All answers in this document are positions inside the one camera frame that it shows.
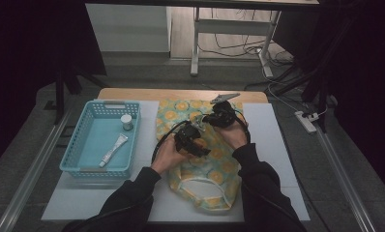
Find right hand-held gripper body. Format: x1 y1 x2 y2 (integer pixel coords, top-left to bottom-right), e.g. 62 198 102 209
209 92 242 129

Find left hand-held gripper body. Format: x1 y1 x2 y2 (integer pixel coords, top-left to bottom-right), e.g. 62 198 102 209
174 115 209 153

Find orange flower fabric bag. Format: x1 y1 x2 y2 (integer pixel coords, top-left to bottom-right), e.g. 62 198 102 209
155 98 247 214

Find small white-capped bottle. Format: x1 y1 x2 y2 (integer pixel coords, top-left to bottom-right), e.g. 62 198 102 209
120 114 134 131

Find white squeeze tube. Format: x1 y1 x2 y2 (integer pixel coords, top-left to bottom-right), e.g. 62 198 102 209
98 132 130 168

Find blue plastic basket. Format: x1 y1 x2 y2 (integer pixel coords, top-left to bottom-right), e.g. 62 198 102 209
59 100 142 180

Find person's right hand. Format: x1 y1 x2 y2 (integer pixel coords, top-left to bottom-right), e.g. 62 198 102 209
213 120 250 151

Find person's left hand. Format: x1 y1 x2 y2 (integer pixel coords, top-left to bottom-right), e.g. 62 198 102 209
150 133 195 176

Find white table mat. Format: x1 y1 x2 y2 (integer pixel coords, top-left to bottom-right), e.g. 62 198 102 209
41 100 311 223

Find white power strip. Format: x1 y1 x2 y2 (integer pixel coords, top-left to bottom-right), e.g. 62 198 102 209
294 110 320 134

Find black metal stands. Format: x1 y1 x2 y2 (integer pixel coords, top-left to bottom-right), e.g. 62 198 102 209
271 0 359 133

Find white cabinet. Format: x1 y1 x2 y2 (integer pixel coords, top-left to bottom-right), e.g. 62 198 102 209
84 3 172 53

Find black tripod stand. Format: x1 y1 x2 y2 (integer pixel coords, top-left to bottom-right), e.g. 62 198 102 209
53 67 107 125

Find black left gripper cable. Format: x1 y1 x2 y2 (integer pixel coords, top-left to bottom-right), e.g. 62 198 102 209
151 119 190 162

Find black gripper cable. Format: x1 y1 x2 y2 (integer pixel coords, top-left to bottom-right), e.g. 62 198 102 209
151 119 190 162
232 109 252 146

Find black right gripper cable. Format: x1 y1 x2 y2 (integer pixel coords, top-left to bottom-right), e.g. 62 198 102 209
232 109 252 146

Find white floor cable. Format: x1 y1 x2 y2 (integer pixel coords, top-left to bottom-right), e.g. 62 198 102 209
261 64 329 118

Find black floor cables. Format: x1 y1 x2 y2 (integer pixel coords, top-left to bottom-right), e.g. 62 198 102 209
198 8 295 66

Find white metal desk frame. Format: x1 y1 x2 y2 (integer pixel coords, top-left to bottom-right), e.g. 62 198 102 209
190 6 282 78

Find aluminium floor rail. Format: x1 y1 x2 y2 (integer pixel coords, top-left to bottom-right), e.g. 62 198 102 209
0 105 74 232
314 127 377 232

